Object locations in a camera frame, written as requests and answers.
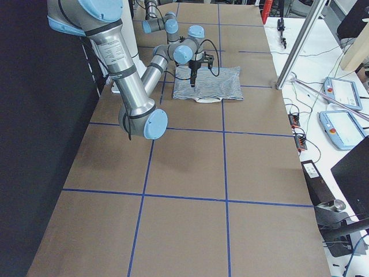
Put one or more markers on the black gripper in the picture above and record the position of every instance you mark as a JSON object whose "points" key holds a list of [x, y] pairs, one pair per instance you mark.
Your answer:
{"points": [[194, 66]]}

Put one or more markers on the navy white striped polo shirt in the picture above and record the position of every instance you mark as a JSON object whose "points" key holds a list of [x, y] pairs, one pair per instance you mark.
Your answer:
{"points": [[208, 88]]}

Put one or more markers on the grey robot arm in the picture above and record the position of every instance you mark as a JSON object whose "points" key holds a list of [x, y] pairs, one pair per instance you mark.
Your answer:
{"points": [[109, 25], [155, 21]]}

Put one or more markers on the black clamp stand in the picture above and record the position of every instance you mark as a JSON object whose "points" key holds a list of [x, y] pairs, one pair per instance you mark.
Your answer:
{"points": [[281, 29]]}

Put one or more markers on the orange black connector block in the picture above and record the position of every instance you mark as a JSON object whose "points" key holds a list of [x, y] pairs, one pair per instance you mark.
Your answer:
{"points": [[294, 120]]}

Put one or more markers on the far blue teach pendant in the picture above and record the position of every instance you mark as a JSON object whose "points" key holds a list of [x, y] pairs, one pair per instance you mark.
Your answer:
{"points": [[343, 91]]}

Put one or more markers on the blue teach pendant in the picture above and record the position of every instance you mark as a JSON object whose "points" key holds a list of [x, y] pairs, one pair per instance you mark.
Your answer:
{"points": [[342, 129], [343, 91]]}

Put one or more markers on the near blue teach pendant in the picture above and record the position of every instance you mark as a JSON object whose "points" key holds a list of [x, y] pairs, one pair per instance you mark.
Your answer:
{"points": [[342, 129]]}

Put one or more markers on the black box with label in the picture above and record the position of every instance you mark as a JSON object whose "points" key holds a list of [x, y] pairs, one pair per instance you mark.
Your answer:
{"points": [[318, 190]]}

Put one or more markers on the black monitor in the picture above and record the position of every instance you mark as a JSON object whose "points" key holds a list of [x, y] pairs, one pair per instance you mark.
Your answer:
{"points": [[351, 176]]}

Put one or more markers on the aluminium frame post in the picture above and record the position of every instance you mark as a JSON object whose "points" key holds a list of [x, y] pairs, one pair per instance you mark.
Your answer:
{"points": [[302, 37]]}

